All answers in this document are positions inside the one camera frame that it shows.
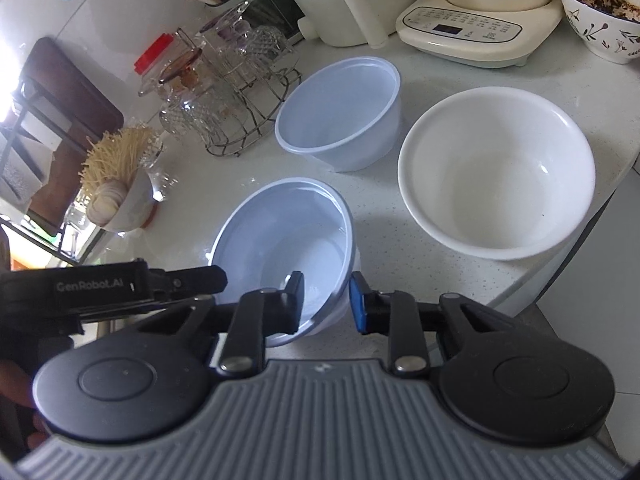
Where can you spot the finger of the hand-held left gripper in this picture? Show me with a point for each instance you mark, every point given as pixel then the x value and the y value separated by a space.
pixel 150 309
pixel 195 280

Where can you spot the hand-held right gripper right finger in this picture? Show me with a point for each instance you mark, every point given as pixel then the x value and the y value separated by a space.
pixel 357 305

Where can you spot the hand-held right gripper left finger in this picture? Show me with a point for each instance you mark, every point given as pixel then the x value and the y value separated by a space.
pixel 295 305

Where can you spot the pale blue plastic bowl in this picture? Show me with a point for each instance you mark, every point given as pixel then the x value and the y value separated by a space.
pixel 345 130
pixel 280 240

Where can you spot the white ceramic bowl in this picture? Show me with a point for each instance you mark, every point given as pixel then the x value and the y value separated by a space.
pixel 500 185

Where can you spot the person's left hand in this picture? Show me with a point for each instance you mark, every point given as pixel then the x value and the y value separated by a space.
pixel 15 385

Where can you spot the pale dried food slices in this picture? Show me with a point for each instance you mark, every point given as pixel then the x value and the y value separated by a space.
pixel 107 200

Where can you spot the white noodle bowl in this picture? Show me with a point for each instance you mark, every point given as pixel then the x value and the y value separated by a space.
pixel 130 205

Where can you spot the clear glass tumbler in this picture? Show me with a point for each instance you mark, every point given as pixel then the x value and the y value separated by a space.
pixel 160 180

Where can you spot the bundle of dried noodles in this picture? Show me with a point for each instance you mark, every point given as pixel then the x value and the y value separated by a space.
pixel 115 155

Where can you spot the glass teapot with brown lid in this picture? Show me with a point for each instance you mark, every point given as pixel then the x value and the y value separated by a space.
pixel 182 62

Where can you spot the set of clear glass cups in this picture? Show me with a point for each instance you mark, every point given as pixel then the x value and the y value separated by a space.
pixel 260 42

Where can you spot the white electric cooker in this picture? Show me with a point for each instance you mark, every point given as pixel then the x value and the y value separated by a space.
pixel 320 10

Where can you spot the floral bowl of spices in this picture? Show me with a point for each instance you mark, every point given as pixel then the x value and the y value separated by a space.
pixel 600 35

